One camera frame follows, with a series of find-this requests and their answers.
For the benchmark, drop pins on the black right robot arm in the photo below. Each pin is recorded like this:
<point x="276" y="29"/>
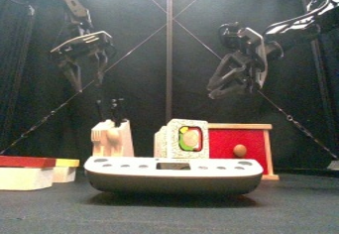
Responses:
<point x="308" y="20"/>

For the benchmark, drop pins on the speckled white sushi roll piece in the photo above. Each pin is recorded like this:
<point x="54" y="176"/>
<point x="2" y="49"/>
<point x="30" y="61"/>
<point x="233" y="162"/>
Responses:
<point x="187" y="139"/>

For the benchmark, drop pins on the yellow topped white sushi block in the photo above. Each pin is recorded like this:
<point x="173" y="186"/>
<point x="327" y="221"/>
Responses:
<point x="65" y="170"/>

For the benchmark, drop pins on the red topped white sushi block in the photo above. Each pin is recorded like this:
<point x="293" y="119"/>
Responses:
<point x="24" y="173"/>

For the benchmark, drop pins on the red wooden drawer box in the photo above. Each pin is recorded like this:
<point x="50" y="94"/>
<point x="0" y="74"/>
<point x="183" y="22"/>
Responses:
<point x="237" y="145"/>

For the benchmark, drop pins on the cream wooden castle block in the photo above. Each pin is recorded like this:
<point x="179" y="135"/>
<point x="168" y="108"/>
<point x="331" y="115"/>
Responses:
<point x="112" y="139"/>

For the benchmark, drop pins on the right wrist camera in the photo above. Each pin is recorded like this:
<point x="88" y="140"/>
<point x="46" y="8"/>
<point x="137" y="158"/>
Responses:
<point x="229" y="34"/>

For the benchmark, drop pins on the vertical metal frame pole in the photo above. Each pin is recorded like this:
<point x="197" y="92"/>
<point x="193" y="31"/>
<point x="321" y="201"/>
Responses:
<point x="168" y="62"/>

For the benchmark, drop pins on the dark side frame post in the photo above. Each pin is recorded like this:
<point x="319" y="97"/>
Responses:
<point x="319" y="89"/>

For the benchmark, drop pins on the white frame foot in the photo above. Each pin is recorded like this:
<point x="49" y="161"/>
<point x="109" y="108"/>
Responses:
<point x="333" y="165"/>

